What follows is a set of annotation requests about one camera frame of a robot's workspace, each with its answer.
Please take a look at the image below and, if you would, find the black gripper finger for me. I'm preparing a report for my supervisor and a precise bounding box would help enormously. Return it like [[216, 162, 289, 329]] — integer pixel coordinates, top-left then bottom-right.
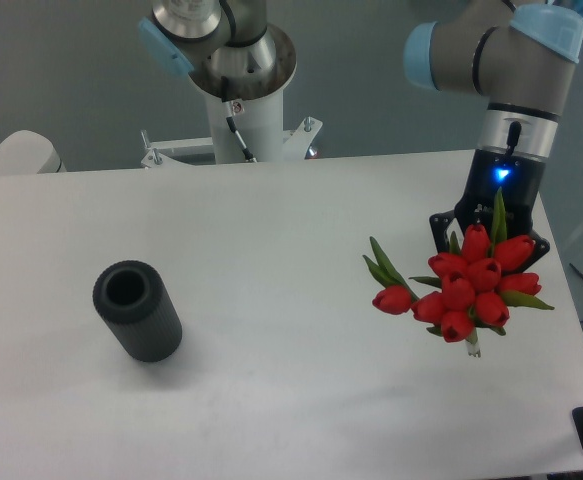
[[429, 209, 467, 254], [515, 229, 551, 273]]

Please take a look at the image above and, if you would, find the white rounded chair part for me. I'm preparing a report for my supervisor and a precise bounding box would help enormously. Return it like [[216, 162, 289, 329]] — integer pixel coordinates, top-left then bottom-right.
[[0, 130, 67, 177]]

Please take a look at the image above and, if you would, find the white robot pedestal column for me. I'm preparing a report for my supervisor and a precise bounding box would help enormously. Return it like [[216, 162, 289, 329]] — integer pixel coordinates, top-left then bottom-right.
[[191, 24, 297, 156]]

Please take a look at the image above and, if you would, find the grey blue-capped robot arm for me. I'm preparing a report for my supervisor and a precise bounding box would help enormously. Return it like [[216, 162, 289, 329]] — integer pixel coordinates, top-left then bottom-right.
[[138, 1, 583, 252]]

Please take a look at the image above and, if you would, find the black pedestal cable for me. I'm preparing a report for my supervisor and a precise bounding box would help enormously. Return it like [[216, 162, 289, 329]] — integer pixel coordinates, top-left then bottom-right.
[[225, 115, 258, 164]]

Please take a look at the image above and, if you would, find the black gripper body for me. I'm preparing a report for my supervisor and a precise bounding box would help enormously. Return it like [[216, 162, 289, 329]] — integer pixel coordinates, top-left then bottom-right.
[[454, 149, 545, 238]]

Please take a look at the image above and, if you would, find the black ribbed cylindrical vase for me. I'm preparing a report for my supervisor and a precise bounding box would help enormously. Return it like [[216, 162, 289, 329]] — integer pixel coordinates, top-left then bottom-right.
[[92, 260, 183, 363]]

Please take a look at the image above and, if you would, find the white metal base frame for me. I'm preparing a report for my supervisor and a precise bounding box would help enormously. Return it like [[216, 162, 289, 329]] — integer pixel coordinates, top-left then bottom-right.
[[140, 116, 324, 169]]

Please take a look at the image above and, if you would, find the red tulip bouquet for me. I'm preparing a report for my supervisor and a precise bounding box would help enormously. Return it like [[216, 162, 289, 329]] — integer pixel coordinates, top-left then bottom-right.
[[363, 191, 554, 358]]

